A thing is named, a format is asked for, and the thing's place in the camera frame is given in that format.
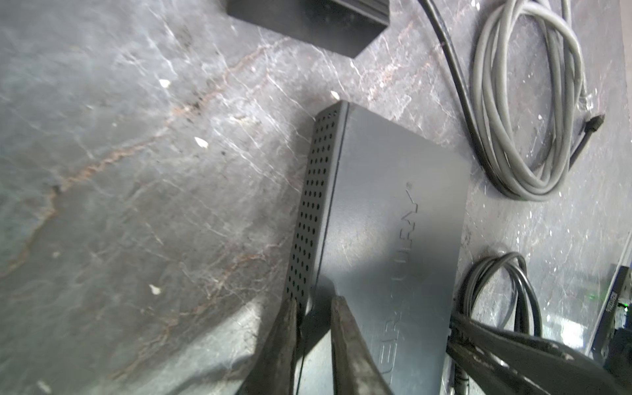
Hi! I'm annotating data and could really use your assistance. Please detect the grey ethernet cable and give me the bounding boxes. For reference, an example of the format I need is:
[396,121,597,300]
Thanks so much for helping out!
[470,0,593,201]

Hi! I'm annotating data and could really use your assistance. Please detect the long black ethernet cable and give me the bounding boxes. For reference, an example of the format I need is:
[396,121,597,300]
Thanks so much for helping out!
[416,0,606,199]

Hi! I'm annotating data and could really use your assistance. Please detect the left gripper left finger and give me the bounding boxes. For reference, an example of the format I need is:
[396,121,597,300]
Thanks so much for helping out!
[237,298,298,394]

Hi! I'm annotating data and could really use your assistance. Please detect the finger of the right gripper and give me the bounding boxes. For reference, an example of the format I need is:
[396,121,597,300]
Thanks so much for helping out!
[449,314,622,394]
[447,342,538,394]

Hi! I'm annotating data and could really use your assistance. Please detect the dark grey network switch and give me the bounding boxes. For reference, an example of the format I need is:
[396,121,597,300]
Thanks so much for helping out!
[284,100,470,394]

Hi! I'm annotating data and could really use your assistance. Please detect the short black cable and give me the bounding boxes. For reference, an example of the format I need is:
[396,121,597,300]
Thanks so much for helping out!
[451,251,544,395]

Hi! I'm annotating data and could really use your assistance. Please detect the ribbed black network switch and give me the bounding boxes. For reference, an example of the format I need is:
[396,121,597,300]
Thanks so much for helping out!
[226,0,390,59]

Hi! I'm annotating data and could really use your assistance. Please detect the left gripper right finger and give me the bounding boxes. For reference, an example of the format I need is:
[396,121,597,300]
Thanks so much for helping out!
[330,296,393,395]

